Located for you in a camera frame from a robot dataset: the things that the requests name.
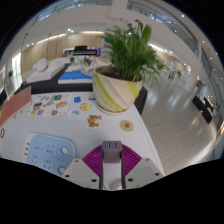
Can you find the yellow sticker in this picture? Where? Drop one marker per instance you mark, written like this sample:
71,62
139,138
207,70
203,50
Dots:
85,107

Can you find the blue sticker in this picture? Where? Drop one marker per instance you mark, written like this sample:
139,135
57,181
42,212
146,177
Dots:
77,99

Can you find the ceiling spot lights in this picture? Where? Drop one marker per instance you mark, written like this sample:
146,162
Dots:
183,15

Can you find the flat pink board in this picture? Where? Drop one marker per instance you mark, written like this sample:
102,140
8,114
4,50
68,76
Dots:
15,105

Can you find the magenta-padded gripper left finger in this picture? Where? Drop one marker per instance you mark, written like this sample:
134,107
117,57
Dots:
91,161

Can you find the low black platform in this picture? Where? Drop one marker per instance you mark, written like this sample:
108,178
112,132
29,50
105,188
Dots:
50,87

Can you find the potted palm in striped pot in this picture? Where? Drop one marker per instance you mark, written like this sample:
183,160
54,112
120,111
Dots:
116,90

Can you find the group of black chairs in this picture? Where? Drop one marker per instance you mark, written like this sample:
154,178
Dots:
203,106

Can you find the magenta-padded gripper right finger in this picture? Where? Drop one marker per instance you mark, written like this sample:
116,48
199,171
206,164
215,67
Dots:
131,161

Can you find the small green floor plant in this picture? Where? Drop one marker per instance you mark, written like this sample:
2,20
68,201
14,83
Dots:
10,73

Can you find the orange-brown sticker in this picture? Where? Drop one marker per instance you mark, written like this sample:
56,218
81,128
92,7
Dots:
94,120

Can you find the model on blue base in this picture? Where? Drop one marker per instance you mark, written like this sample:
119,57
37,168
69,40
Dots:
73,76

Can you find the white sculpture on white base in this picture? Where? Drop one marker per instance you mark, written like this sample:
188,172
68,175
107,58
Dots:
43,68

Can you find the black piano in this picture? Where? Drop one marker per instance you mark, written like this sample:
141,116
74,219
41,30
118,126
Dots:
81,50

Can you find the colourful sticker sheet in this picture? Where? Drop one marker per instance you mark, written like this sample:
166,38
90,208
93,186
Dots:
50,105

